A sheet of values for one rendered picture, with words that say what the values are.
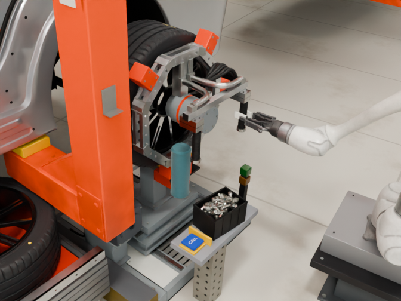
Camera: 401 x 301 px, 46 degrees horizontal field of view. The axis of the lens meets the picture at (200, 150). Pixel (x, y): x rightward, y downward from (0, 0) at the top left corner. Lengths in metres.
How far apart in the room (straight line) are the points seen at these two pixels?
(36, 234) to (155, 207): 0.72
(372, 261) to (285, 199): 0.94
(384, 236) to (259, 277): 0.78
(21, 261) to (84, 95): 0.73
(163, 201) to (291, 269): 0.77
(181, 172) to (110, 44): 0.78
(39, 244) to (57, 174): 0.29
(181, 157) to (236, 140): 1.52
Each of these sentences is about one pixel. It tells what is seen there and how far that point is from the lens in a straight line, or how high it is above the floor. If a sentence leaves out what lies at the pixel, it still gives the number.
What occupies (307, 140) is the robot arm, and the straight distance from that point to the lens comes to 1.97.
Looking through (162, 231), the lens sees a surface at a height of 0.15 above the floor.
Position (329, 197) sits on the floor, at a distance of 3.12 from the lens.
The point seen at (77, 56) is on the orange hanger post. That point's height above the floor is 1.29.
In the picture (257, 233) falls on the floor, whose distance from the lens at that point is 2.75.
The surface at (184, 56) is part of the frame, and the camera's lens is 2.00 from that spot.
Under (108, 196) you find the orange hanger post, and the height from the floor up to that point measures 0.74.
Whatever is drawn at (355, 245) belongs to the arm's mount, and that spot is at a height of 0.40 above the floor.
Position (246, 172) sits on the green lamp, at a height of 0.65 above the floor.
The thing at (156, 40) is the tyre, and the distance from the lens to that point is 1.99.
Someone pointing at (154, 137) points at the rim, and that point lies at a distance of 2.20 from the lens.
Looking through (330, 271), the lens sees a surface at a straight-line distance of 2.25.
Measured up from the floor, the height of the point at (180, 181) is 0.58.
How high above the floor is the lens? 1.88
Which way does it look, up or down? 34 degrees down
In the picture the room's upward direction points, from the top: 3 degrees clockwise
